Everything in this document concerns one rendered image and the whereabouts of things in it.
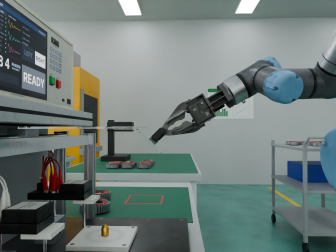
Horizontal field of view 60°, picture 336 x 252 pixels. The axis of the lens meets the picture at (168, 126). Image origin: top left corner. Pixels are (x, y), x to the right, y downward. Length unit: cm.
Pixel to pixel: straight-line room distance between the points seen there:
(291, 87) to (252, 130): 531
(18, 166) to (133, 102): 512
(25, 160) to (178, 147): 504
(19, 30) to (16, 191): 44
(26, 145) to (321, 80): 66
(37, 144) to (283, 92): 54
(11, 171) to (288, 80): 73
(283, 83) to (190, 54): 538
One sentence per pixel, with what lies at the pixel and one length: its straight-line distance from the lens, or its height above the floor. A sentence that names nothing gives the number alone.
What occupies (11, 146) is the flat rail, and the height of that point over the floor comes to 103.
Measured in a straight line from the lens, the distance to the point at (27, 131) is 73.
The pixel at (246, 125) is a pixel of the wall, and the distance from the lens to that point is 598.
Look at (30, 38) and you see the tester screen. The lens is 73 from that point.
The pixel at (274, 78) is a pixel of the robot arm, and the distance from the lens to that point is 71.
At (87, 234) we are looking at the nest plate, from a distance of 85.
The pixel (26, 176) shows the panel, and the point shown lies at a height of 92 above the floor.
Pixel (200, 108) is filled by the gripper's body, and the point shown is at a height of 111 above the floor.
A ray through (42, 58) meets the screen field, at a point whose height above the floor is 123.
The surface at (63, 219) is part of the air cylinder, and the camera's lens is 88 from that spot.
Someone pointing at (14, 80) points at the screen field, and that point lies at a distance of 65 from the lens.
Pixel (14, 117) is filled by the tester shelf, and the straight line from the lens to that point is 59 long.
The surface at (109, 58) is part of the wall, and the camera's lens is 619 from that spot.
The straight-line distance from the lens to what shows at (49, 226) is 60.
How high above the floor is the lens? 106
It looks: 1 degrees up
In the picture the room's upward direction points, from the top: straight up
